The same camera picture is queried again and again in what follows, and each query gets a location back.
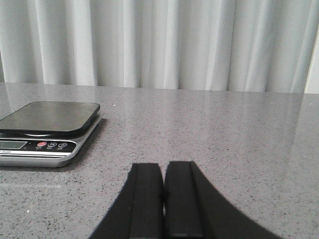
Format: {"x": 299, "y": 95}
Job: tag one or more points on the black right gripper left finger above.
{"x": 137, "y": 212}

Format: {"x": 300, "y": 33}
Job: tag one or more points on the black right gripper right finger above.
{"x": 196, "y": 210}

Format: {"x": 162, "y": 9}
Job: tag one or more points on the silver black kitchen scale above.
{"x": 46, "y": 133}

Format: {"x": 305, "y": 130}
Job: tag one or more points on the white pleated curtain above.
{"x": 235, "y": 45}

